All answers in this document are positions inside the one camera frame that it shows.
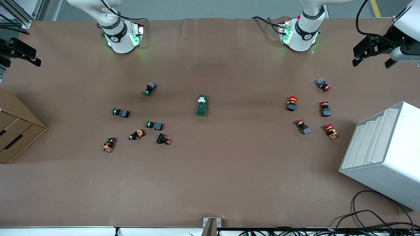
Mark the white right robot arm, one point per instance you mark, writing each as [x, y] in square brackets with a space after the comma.
[119, 36]

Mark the white stepped plastic rack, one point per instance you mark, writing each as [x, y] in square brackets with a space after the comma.
[387, 157]

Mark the black button red block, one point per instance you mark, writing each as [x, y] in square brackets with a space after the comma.
[162, 139]

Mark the white table edge rail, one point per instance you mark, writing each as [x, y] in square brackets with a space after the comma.
[65, 231]

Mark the green push button switch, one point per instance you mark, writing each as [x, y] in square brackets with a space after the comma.
[120, 112]
[150, 88]
[154, 125]

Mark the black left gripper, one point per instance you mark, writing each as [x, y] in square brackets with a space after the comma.
[386, 41]

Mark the brown table mat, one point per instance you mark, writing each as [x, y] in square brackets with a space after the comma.
[229, 164]

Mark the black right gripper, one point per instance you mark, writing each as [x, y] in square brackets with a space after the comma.
[4, 48]

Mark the brown cardboard box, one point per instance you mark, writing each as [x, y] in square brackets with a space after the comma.
[16, 131]

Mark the metal edge bracket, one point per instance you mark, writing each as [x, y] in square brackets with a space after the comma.
[211, 226]

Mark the red mushroom button orange block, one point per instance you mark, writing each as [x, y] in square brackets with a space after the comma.
[291, 103]
[331, 131]

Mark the black button orange block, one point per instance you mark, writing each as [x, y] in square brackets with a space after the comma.
[108, 144]
[136, 134]

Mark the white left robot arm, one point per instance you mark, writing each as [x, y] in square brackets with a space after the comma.
[303, 32]

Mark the red mushroom button grey block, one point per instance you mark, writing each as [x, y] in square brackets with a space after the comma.
[325, 109]
[303, 127]
[323, 84]

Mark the aluminium frame profile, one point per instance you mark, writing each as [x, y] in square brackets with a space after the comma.
[19, 18]

